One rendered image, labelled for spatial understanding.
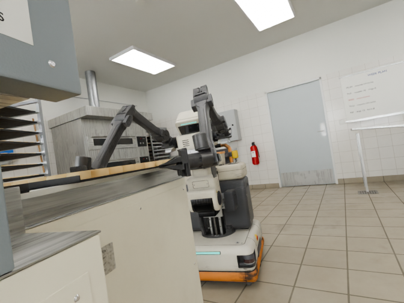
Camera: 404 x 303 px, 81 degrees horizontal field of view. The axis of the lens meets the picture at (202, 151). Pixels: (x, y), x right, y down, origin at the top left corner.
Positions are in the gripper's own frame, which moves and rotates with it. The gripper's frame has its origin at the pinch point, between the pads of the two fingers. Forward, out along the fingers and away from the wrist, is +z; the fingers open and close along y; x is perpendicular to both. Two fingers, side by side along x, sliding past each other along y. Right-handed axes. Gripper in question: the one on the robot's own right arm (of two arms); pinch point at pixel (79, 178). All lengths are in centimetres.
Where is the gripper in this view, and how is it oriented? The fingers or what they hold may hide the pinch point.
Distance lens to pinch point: 107.4
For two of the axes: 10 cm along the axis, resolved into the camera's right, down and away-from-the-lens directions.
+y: -1.4, -9.9, 0.2
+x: 8.9, -1.2, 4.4
